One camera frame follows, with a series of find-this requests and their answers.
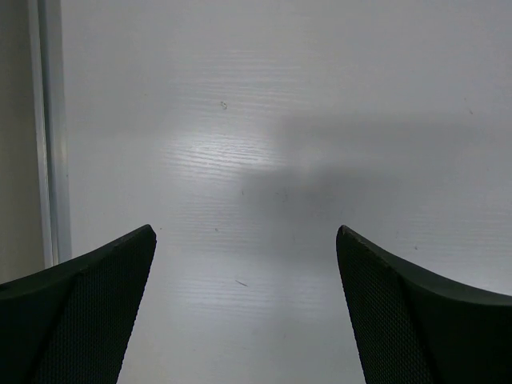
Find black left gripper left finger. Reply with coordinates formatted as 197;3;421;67
1;225;157;383

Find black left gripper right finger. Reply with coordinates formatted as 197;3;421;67
336;226;511;383

